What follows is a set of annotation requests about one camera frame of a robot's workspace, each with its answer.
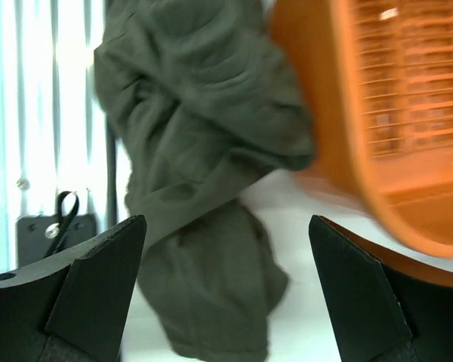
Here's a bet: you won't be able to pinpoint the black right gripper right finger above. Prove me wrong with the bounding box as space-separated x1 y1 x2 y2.
309 216 453 362

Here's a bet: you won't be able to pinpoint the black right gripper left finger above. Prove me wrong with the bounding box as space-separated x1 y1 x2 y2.
0 215 146 361

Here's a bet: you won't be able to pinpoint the olive green shorts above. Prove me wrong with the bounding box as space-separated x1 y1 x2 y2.
94 1 315 361

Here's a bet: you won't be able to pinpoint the orange plastic basket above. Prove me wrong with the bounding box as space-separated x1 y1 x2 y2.
270 1 453 262

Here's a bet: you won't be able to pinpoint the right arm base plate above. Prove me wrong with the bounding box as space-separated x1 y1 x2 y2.
15 190 97 267

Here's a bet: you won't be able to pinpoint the aluminium frame rack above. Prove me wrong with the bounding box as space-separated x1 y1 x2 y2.
1 1 107 229

